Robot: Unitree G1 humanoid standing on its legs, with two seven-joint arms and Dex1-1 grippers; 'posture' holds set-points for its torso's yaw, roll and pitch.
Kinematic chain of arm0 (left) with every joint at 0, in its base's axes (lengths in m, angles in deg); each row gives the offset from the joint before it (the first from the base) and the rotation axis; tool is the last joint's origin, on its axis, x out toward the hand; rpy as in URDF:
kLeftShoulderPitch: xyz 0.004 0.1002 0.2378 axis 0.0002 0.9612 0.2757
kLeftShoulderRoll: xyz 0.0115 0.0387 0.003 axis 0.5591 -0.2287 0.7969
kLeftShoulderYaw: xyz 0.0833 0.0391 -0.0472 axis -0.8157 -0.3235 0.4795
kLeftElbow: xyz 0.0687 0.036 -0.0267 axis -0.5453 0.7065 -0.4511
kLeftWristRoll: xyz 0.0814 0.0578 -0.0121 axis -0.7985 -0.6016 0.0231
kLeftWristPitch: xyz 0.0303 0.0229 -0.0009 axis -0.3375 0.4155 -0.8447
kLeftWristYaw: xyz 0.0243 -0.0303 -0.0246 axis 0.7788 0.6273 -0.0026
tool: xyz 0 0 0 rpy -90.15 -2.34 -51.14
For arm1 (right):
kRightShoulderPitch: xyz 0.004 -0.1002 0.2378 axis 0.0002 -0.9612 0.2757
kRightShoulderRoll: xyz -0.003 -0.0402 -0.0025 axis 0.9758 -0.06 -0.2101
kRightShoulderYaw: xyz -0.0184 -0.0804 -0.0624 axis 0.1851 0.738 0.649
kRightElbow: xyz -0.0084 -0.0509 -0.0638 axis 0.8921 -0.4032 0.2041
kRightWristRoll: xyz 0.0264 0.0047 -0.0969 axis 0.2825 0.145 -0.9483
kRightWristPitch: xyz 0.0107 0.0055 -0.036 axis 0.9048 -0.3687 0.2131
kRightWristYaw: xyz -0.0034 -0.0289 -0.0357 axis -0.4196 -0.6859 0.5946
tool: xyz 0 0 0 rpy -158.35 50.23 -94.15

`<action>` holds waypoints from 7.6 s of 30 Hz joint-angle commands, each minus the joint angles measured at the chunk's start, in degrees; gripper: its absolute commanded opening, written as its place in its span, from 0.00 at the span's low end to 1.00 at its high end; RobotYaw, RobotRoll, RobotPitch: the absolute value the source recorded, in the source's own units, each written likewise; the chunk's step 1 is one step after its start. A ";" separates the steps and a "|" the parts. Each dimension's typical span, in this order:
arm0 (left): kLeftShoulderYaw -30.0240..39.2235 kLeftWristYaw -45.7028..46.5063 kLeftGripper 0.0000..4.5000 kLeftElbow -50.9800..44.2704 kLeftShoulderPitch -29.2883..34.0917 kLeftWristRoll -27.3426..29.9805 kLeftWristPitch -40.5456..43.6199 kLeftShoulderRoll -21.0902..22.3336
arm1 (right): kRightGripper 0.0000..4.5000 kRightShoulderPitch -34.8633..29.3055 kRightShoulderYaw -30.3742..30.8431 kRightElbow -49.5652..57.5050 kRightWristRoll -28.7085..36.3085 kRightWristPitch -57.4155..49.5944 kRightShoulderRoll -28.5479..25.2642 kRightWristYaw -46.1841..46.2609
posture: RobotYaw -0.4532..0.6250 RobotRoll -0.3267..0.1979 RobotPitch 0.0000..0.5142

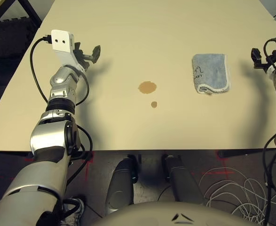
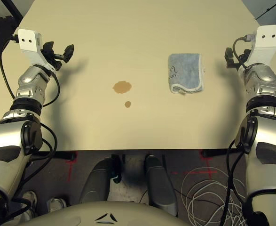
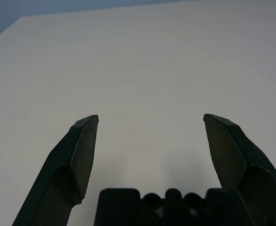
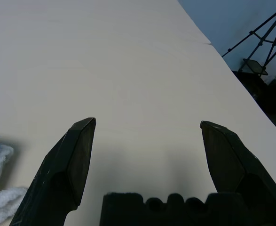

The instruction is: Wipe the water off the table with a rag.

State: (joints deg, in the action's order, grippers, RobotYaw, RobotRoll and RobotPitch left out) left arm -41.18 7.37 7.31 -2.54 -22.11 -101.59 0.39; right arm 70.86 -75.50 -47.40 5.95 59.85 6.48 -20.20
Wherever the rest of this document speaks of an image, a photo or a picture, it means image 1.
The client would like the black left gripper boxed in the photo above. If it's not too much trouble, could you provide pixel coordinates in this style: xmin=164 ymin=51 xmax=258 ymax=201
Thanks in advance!
xmin=73 ymin=41 xmax=102 ymax=71

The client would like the blue-grey terry rag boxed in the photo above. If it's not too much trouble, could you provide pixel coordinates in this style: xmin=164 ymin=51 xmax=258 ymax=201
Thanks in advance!
xmin=191 ymin=53 xmax=230 ymax=95

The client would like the large brown water puddle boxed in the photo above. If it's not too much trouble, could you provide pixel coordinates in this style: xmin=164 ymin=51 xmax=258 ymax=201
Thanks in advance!
xmin=137 ymin=81 xmax=158 ymax=94

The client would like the black foam floor mat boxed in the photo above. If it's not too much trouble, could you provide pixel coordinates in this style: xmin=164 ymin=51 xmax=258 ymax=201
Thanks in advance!
xmin=0 ymin=20 xmax=42 ymax=65

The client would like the grey robot left leg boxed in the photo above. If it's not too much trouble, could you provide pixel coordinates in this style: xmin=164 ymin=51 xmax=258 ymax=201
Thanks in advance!
xmin=104 ymin=157 xmax=138 ymax=216

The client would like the grey robot leg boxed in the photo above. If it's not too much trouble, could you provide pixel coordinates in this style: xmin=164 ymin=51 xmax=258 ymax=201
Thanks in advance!
xmin=104 ymin=157 xmax=138 ymax=216
xmin=163 ymin=154 xmax=205 ymax=207

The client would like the grey robot right leg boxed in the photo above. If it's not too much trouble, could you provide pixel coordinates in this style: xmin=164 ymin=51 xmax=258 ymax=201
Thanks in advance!
xmin=163 ymin=154 xmax=205 ymax=207

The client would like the white sneaker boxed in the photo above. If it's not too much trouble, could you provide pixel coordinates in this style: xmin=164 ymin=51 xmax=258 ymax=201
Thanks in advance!
xmin=64 ymin=197 xmax=85 ymax=226

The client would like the beige robot torso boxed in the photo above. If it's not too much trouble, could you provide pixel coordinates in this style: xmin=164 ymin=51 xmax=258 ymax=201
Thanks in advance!
xmin=80 ymin=200 xmax=265 ymax=226

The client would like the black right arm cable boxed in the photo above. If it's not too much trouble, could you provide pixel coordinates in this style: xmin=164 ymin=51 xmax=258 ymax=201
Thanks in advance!
xmin=262 ymin=36 xmax=276 ymax=226

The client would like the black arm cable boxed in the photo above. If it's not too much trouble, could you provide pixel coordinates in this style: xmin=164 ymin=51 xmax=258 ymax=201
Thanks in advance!
xmin=262 ymin=36 xmax=276 ymax=226
xmin=30 ymin=35 xmax=94 ymax=189

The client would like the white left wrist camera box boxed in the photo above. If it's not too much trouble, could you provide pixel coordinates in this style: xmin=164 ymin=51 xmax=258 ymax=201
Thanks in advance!
xmin=51 ymin=29 xmax=87 ymax=71

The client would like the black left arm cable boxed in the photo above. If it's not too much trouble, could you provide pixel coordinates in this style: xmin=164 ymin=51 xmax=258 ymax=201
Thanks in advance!
xmin=30 ymin=35 xmax=94 ymax=189

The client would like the black metal frame beam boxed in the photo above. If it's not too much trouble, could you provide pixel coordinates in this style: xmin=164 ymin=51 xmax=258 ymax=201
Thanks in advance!
xmin=1 ymin=0 xmax=44 ymax=29

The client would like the white tangled floor cable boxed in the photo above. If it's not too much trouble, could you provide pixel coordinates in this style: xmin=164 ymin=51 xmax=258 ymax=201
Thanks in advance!
xmin=197 ymin=167 xmax=276 ymax=226

